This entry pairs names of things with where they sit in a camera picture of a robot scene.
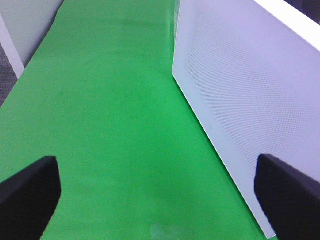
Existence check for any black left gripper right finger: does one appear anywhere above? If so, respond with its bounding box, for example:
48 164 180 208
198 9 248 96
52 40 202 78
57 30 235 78
254 154 320 240

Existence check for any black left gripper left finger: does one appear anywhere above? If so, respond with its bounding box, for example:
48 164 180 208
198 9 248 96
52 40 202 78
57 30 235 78
0 156 62 240

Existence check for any white microwave door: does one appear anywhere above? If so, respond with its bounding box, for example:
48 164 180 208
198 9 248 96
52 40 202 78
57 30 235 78
172 0 320 239

